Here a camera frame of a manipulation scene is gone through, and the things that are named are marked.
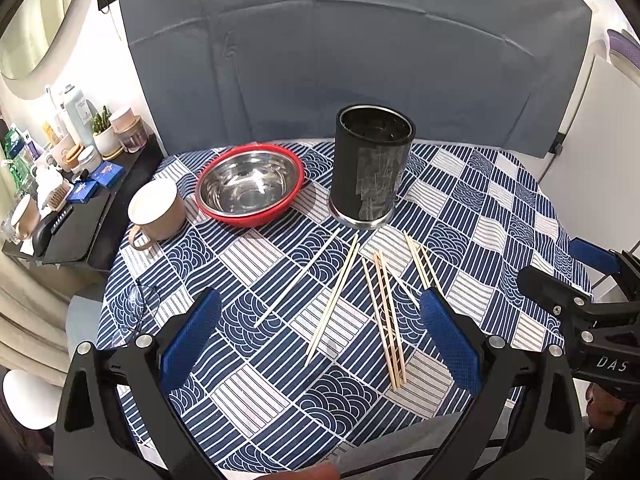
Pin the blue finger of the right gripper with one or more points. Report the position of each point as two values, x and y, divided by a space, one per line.
595 257
548 292

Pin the blue box near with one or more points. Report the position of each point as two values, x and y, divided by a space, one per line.
83 191

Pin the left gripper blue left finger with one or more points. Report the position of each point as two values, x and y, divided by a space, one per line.
189 333

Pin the pale bamboo chopstick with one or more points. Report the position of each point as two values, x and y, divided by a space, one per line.
430 269
408 293
296 279
336 292

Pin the pink glass jar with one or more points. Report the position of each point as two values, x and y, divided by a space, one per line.
134 137

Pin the white small jar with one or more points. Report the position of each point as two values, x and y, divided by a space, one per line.
89 159

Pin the tan bamboo chopstick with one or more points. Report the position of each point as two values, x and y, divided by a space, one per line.
417 261
400 348
390 338
381 331

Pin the black cylindrical utensil holder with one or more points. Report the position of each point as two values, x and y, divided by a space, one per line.
371 149

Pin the blue box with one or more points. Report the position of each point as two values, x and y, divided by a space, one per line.
107 174
83 191

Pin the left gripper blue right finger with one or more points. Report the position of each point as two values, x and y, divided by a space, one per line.
454 337

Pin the oval wall mirror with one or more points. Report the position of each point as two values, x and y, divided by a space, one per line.
32 29

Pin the person's right hand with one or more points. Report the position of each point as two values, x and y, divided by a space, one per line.
604 411

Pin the grey fabric backdrop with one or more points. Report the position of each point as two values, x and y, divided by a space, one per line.
485 72

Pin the white bottle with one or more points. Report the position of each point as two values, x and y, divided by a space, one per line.
80 113

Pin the black side shelf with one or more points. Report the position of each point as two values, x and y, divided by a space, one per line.
91 235

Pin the red rimmed steel bowl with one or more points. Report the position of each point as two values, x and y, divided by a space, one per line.
249 185

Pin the purple chair back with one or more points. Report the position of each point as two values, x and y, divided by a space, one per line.
624 46

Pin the blue box far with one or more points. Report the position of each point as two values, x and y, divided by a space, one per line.
107 174

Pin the beige ceramic mug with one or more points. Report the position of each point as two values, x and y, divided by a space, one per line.
157 212

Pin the white board right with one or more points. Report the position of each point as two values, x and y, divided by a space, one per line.
594 183

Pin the person's left hand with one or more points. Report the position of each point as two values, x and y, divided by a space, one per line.
322 471

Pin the blue white patterned tablecloth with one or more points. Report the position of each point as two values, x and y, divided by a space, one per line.
250 401

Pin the small potted cactus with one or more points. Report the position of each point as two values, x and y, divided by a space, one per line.
104 135

